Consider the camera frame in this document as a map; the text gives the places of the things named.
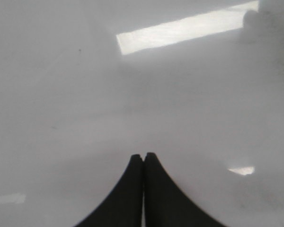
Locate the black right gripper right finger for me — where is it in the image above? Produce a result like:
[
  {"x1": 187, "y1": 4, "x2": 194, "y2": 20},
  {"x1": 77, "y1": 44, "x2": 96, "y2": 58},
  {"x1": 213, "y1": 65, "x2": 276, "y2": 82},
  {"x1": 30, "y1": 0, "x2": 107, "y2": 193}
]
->
[{"x1": 144, "y1": 152, "x2": 223, "y2": 227}]

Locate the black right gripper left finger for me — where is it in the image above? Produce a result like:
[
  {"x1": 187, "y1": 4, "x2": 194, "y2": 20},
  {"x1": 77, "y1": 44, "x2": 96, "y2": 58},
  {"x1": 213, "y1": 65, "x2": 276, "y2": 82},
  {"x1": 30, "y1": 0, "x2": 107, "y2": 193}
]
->
[{"x1": 76, "y1": 154, "x2": 144, "y2": 227}]

